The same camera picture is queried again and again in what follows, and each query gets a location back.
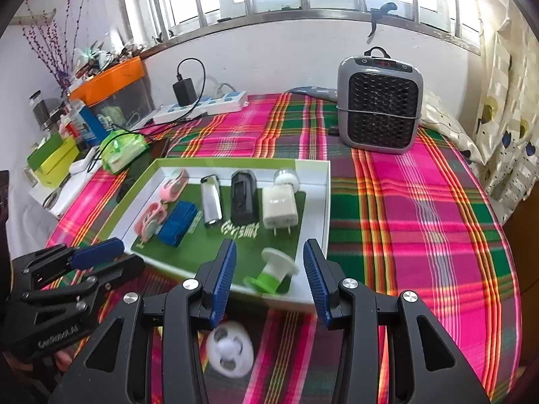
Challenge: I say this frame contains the pink clip holder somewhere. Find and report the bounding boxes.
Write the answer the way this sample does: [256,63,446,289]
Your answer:
[160,169,189,203]
[134,201,168,243]

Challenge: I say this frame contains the blue USB hub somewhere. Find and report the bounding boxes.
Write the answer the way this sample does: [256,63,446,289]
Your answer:
[157,201,197,247]

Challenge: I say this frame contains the white panda ball toy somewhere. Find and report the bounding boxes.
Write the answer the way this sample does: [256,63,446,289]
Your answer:
[205,321,254,378]

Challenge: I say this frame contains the silver lighter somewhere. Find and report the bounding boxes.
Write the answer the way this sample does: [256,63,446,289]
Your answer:
[200,174,223,227]

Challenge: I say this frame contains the black rectangular device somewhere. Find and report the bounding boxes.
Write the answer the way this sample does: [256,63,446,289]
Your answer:
[230,171,259,226]

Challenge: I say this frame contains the green white suction hook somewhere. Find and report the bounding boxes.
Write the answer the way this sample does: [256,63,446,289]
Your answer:
[244,247,300,295]

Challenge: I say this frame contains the white wall charger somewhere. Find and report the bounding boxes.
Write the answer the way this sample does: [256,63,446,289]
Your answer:
[262,184,299,234]

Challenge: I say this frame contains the small white round device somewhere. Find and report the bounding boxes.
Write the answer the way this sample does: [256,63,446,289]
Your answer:
[273,169,300,191]

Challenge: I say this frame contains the person's left hand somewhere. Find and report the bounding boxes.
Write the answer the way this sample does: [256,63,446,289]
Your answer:
[54,350,73,372]

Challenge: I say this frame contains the green and white box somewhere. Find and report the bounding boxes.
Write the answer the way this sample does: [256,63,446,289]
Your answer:
[98,158,331,312]

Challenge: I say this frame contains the yellow-green small box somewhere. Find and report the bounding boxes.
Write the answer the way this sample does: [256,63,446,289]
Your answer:
[27,133,80,188]

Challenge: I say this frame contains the green tissue pack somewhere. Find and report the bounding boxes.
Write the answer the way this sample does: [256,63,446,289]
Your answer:
[99,130,149,174]

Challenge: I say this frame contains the blue white carton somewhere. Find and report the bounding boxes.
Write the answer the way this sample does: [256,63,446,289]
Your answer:
[69,99,109,146]

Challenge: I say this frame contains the plaid bed sheet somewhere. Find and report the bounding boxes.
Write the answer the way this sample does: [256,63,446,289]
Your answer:
[46,94,522,403]

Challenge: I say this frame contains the orange lidded storage bin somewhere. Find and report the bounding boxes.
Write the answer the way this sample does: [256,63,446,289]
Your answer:
[68,57,154,129]

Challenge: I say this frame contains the black power adapter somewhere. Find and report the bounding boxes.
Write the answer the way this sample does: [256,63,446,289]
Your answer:
[173,76,198,107]

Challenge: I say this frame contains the white power strip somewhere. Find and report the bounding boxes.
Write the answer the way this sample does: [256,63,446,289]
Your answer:
[153,91,249,124]

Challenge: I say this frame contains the purple dried branches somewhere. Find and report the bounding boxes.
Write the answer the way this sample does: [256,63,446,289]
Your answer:
[18,0,87,93]

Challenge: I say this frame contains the patterned curtain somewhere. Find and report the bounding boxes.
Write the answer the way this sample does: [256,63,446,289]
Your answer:
[472,0,538,224]

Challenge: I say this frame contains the grey portable fan heater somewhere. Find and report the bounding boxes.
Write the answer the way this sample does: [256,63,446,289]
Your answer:
[337,46,424,154]

